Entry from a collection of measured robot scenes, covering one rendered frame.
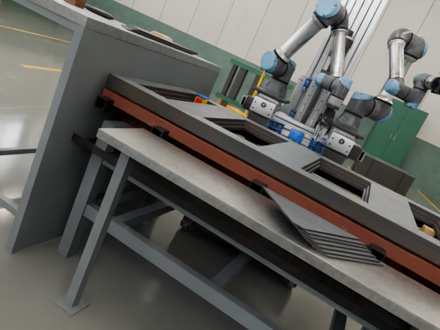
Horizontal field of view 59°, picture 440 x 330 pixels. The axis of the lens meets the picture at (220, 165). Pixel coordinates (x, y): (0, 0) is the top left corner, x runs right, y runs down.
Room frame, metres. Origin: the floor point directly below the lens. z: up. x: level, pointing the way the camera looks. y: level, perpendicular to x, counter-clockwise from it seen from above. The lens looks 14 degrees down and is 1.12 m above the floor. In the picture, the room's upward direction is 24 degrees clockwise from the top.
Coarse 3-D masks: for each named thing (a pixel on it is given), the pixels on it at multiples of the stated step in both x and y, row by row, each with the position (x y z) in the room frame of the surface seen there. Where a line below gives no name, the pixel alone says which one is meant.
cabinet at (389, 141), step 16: (400, 112) 10.64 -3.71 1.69; (416, 112) 10.58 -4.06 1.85; (384, 128) 10.66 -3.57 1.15; (400, 128) 10.60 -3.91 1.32; (416, 128) 10.54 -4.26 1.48; (368, 144) 10.69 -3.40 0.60; (384, 144) 10.63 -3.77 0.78; (400, 144) 10.57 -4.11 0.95; (384, 160) 10.59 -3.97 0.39; (400, 160) 10.54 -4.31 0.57
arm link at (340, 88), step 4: (340, 76) 2.14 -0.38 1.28; (336, 80) 2.14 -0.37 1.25; (340, 80) 2.12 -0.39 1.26; (344, 80) 2.11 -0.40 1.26; (348, 80) 2.11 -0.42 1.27; (332, 84) 2.14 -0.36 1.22; (336, 84) 2.12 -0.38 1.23; (340, 84) 2.11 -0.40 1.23; (344, 84) 2.10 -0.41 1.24; (348, 84) 2.11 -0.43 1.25; (332, 88) 2.14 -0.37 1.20; (336, 88) 2.12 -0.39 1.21; (340, 88) 2.11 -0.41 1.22; (344, 88) 2.10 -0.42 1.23; (348, 88) 2.11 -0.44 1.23; (332, 92) 2.13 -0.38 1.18; (336, 92) 2.11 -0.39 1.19; (340, 92) 2.10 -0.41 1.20; (344, 92) 2.11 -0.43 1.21; (336, 96) 2.11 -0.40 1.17; (340, 96) 2.10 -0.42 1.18; (344, 96) 2.11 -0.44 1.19
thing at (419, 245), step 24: (144, 96) 1.55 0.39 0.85; (168, 96) 1.93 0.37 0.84; (192, 96) 2.19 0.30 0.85; (192, 120) 1.48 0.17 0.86; (216, 120) 1.72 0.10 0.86; (240, 120) 2.03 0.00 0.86; (216, 144) 1.44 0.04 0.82; (240, 144) 1.41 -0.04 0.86; (264, 168) 1.38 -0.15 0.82; (288, 168) 1.35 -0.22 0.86; (312, 168) 1.76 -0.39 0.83; (336, 168) 1.94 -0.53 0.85; (312, 192) 1.32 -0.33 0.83; (336, 192) 1.30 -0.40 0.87; (360, 216) 1.26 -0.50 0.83; (432, 216) 1.79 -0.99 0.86; (408, 240) 1.22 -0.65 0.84
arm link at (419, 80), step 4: (416, 76) 2.25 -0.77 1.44; (420, 76) 2.22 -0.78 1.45; (424, 76) 2.20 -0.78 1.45; (428, 76) 2.17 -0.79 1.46; (416, 80) 2.23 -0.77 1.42; (420, 80) 2.20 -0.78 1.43; (424, 80) 2.17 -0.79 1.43; (416, 84) 2.21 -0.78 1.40; (420, 84) 2.20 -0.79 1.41; (424, 84) 2.17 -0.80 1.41; (424, 88) 2.19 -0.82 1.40
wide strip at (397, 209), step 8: (376, 192) 1.66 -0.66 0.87; (384, 192) 1.76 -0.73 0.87; (392, 192) 1.87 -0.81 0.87; (376, 200) 1.48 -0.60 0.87; (384, 200) 1.55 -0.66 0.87; (392, 200) 1.64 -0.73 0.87; (400, 200) 1.74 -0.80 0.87; (376, 208) 1.33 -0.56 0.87; (384, 208) 1.39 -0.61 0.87; (392, 208) 1.46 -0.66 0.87; (400, 208) 1.54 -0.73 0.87; (408, 208) 1.62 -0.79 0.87; (392, 216) 1.32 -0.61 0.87; (400, 216) 1.38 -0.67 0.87; (408, 216) 1.45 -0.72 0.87; (400, 224) 1.25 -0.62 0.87; (408, 224) 1.31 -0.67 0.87
